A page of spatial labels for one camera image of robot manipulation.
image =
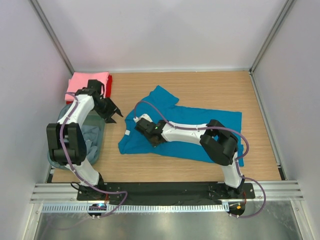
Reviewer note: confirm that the pink folded t shirt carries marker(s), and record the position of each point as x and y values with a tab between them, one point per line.
78	83

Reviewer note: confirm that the right aluminium corner post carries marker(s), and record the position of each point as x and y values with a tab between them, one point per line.
280	19

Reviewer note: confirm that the teal mesh laundry basket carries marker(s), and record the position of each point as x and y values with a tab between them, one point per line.
94	119

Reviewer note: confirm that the grey t shirt in basket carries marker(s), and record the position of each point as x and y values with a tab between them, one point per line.
91	136

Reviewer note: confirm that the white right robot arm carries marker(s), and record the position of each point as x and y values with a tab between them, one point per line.
219	143

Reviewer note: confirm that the aluminium corner post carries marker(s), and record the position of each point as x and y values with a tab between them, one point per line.
51	33
280	19

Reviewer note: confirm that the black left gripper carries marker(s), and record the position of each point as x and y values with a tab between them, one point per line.
111	106

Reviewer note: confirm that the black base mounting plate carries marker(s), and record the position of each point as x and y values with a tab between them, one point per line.
164	193

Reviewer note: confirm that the white slotted cable duct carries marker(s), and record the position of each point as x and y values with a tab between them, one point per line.
101	208

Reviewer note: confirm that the red folded t shirt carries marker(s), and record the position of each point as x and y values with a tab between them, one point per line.
109	86

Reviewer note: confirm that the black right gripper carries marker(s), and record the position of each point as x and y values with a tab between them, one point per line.
154	143

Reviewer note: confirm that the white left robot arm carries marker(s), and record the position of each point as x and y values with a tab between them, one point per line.
66	144

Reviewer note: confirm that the left aluminium corner post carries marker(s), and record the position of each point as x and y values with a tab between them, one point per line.
51	33

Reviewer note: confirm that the aluminium frame rail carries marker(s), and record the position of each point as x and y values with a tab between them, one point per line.
284	190

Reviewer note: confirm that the blue t shirt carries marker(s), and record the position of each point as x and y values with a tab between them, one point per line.
161	105

